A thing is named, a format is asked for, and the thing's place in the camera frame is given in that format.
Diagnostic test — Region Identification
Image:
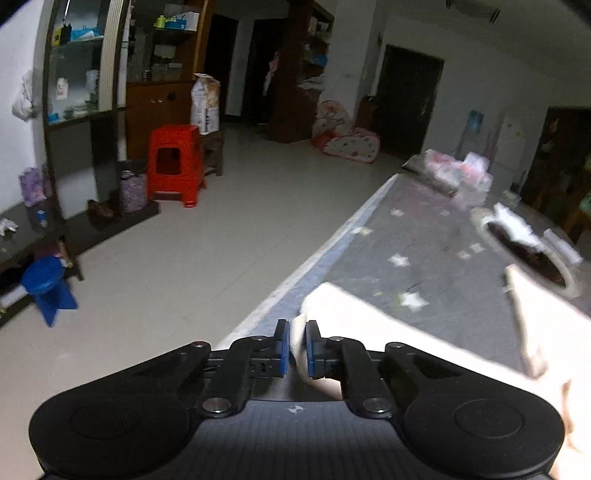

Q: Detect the red plastic stool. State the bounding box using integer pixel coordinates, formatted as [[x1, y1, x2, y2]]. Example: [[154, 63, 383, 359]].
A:
[[147, 124, 207, 208]]

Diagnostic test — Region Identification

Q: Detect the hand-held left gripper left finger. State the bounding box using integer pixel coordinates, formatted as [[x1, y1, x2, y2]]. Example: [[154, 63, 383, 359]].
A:
[[131, 318, 291, 419]]

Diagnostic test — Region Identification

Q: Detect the white printed sack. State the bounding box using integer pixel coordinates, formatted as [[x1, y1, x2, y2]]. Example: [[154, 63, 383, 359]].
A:
[[191, 73, 221, 136]]

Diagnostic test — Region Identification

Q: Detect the white water dispenser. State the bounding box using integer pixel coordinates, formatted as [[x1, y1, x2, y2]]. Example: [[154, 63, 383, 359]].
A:
[[455, 131, 481, 158]]

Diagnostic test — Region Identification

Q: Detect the glass display cabinet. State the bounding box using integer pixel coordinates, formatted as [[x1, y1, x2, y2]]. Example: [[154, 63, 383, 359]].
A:
[[41, 0, 130, 220]]

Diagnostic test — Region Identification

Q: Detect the brown shoe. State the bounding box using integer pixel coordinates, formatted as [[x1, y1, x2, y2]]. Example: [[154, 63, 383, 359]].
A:
[[87, 199, 116, 219]]

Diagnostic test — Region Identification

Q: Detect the white refrigerator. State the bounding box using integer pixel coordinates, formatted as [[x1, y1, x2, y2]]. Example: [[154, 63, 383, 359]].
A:
[[492, 111, 529, 190]]

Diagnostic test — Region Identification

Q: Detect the pink hanging garment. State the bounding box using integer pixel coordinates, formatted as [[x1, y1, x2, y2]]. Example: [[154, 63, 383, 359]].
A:
[[263, 51, 281, 97]]

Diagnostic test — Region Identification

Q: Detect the blue plastic stool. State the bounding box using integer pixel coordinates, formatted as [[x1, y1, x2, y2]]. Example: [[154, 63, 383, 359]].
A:
[[21, 256, 78, 328]]

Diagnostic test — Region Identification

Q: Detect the purple patterned container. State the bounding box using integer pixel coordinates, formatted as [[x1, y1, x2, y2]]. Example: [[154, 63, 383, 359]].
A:
[[120, 170, 147, 213]]

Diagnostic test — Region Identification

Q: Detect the dark wooden door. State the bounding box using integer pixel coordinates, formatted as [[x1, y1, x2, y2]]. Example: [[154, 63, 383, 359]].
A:
[[369, 45, 445, 160]]

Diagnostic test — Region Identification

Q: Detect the small wooden stool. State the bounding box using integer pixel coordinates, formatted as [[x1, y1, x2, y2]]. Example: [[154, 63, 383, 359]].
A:
[[198, 130, 227, 177]]

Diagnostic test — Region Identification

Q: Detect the dark tablet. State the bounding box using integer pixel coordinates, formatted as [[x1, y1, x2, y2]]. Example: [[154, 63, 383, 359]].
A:
[[399, 165, 457, 197]]

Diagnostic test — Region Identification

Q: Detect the dark wooden shelf cabinet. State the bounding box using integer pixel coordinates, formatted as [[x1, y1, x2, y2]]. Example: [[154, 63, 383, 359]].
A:
[[522, 106, 591, 217]]

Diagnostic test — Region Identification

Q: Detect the cartoon print baby cushion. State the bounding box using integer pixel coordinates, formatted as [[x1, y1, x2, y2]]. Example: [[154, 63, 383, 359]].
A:
[[311, 99, 380, 164]]

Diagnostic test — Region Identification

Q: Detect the purple patterned bag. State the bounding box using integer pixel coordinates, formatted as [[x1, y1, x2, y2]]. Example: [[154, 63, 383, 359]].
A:
[[18, 166, 51, 207]]

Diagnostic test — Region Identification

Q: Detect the cream sweatshirt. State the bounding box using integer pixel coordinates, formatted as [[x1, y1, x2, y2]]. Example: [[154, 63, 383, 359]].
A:
[[300, 265, 591, 480]]

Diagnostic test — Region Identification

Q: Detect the brown open shelf unit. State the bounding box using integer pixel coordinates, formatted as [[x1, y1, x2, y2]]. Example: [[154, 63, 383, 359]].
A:
[[270, 0, 335, 144]]

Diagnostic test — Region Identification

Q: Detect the tissue box with red print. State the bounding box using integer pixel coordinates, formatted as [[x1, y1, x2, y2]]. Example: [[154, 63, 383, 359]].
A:
[[455, 152, 493, 206]]

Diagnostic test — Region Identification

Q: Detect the white plastic bag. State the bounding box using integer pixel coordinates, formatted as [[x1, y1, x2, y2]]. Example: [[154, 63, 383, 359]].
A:
[[11, 69, 38, 121]]

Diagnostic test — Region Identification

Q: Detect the small white tissue box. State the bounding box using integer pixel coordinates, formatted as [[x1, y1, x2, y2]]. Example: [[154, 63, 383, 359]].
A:
[[424, 148, 465, 188]]

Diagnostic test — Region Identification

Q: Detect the low black bench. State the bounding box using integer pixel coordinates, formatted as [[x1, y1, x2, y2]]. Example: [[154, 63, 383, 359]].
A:
[[0, 198, 160, 324]]

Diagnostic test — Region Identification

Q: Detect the brown wooden cupboard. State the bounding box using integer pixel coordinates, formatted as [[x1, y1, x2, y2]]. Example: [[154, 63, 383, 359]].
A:
[[124, 0, 218, 160]]

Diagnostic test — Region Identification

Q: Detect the white crumpled cloth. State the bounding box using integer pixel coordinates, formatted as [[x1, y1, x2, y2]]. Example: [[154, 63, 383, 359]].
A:
[[492, 203, 541, 245]]

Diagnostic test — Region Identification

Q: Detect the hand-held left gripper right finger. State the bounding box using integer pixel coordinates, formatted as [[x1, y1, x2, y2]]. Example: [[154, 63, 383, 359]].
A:
[[305, 318, 468, 419]]

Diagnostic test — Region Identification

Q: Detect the round black induction cooktop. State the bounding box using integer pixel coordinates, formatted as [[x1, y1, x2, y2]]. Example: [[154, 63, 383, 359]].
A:
[[471, 208, 580, 298]]

